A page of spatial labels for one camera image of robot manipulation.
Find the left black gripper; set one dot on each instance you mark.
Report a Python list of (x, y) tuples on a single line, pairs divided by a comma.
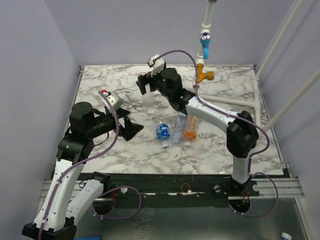
[(130, 128)]

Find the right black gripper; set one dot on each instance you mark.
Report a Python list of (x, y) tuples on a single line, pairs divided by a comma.
[(148, 80)]

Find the blue label Pocari bottle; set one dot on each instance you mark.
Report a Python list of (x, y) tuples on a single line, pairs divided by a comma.
[(163, 134)]

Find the clear unlabelled plastic bottle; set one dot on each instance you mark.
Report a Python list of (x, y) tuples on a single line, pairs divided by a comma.
[(148, 99)]

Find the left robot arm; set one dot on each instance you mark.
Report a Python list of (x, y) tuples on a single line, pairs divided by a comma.
[(60, 214)]

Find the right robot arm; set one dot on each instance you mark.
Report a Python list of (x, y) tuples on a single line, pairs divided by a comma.
[(241, 134)]

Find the purple label water bottle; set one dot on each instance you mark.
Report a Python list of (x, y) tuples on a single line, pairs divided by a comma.
[(178, 129)]

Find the orange label drink bottle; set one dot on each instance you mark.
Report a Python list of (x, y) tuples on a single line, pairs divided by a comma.
[(190, 132)]

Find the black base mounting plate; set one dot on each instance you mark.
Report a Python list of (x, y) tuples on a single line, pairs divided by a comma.
[(133, 190)]

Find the orange tap valve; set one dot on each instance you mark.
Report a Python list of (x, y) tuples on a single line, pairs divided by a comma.
[(200, 75)]

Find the blue tap valve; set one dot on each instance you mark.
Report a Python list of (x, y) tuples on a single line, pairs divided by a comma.
[(205, 40)]

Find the yellow rubber band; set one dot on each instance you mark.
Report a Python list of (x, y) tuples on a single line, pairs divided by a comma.
[(185, 188)]

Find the blue object at bottom edge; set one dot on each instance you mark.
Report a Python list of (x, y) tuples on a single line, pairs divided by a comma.
[(89, 238)]

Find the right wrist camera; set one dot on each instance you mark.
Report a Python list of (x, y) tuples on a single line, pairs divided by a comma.
[(156, 66)]

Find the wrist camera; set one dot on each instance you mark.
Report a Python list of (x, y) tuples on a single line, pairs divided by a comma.
[(113, 99), (156, 66)]

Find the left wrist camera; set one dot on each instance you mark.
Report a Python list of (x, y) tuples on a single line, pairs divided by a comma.
[(113, 99)]

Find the white PVC pipe frame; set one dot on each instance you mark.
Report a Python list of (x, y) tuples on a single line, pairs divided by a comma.
[(290, 74)]

